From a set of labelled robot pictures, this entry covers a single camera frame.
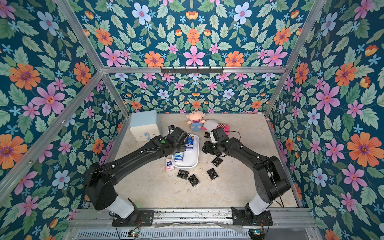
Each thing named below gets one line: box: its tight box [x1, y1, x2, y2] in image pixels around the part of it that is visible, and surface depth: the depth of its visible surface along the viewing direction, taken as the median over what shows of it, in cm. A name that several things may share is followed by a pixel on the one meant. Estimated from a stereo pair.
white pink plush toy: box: [202, 119, 231, 135], surface depth 107 cm
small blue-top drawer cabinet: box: [129, 110, 161, 142], surface depth 98 cm
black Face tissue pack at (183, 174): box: [177, 169, 190, 180], surface depth 88 cm
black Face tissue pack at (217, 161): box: [211, 156, 224, 167], surface depth 93 cm
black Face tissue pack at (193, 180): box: [187, 174, 200, 188], surface depth 86 cm
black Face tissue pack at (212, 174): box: [206, 168, 219, 181], surface depth 88 cm
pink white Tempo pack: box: [165, 158, 174, 172], surface depth 90 cm
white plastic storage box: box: [171, 133, 200, 169], surface depth 93 cm
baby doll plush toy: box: [186, 109, 205, 132], surface depth 110 cm
